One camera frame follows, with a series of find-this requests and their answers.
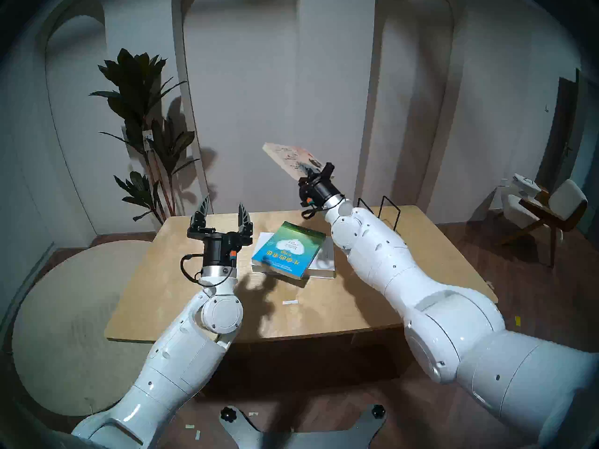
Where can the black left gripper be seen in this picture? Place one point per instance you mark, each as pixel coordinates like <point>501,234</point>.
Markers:
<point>217,249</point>

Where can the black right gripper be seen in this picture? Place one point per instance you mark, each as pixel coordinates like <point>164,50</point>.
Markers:
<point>320,193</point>

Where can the beige book with calligraphy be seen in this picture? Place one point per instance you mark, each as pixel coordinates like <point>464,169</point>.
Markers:
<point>285,155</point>

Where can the blue green paperback book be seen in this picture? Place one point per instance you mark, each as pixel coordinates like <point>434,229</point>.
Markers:
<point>288,249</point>

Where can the thick white book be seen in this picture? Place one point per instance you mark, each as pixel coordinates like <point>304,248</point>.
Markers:
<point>325,263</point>

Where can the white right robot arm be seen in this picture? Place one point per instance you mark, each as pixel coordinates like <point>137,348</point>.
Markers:
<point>444,322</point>

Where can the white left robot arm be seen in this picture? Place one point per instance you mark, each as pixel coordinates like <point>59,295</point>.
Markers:
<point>178,354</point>

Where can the white plant tag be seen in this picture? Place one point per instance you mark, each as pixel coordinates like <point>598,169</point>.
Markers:
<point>148,140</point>

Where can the tall dark green plant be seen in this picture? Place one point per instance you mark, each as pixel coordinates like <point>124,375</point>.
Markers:
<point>135,88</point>

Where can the round beige rug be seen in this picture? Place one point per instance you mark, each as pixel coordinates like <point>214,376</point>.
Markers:
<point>70,322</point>

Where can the black base knob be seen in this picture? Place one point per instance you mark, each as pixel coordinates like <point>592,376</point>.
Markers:
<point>378,411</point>
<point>228,414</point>

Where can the white appliance on armchair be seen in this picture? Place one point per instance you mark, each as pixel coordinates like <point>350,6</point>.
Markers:
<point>524,185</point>

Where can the dark open door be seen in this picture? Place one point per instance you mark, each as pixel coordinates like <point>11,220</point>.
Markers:
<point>559,139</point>

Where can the white wooden armchair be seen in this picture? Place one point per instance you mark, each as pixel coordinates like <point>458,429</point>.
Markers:
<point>561,205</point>

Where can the grey metal robot base plate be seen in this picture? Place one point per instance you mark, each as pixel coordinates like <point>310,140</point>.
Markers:
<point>304,441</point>

